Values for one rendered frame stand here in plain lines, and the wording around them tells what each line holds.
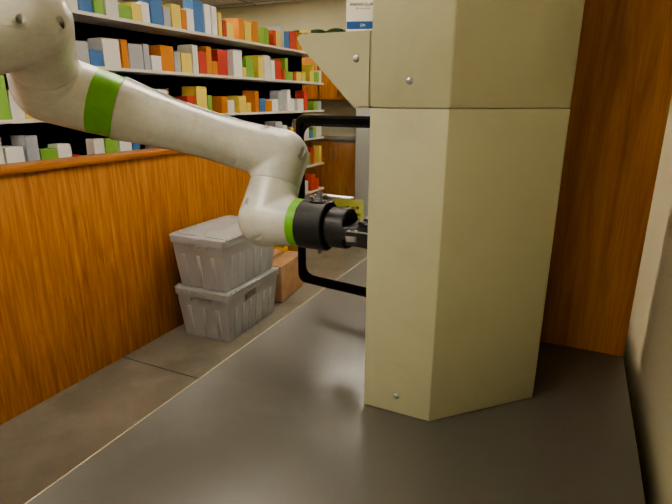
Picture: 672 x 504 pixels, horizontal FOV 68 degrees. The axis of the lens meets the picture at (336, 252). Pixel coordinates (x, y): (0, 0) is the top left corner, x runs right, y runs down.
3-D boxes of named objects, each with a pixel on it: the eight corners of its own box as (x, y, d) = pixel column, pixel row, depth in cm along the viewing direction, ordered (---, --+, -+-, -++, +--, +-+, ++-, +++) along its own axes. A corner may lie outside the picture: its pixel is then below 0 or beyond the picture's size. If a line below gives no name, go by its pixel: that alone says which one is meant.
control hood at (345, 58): (431, 106, 97) (434, 51, 95) (369, 108, 69) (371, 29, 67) (375, 106, 102) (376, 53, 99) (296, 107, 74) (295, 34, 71)
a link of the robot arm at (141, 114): (115, 147, 97) (107, 128, 87) (131, 92, 99) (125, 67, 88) (295, 197, 107) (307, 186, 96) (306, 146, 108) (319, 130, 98)
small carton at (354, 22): (379, 42, 81) (380, 1, 79) (378, 38, 76) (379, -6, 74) (348, 42, 81) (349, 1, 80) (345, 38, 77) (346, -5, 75)
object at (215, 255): (281, 267, 344) (279, 220, 335) (227, 296, 292) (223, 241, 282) (231, 259, 361) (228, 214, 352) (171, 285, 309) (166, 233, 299)
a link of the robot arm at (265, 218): (251, 248, 105) (220, 235, 95) (265, 191, 107) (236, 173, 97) (310, 257, 99) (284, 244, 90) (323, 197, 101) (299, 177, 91)
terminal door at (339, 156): (410, 308, 109) (419, 117, 98) (298, 281, 125) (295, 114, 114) (412, 306, 110) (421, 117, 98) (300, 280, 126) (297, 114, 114)
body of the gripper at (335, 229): (321, 210, 88) (370, 216, 84) (341, 202, 96) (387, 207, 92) (321, 251, 90) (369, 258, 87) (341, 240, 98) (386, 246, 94)
